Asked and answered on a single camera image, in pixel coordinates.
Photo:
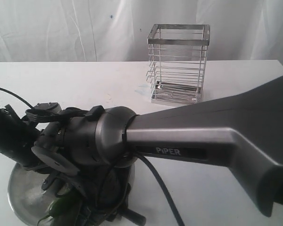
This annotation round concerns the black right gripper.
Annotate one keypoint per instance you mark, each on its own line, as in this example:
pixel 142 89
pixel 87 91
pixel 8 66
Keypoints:
pixel 104 197

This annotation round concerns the green chili pepper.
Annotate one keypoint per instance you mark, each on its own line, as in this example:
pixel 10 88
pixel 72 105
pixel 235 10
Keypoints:
pixel 61 205

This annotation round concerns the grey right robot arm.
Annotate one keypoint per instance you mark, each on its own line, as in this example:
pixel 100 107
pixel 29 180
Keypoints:
pixel 94 150

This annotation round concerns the round stainless steel plate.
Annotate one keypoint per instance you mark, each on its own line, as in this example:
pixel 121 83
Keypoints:
pixel 27 198

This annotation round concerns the white backdrop curtain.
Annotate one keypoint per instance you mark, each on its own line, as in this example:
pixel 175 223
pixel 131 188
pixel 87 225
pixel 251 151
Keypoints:
pixel 117 30

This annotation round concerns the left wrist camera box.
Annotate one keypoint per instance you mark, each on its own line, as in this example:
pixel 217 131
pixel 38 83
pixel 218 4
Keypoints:
pixel 52 107

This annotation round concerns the wire metal utensil holder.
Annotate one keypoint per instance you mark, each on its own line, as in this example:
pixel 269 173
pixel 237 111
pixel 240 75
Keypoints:
pixel 177 57

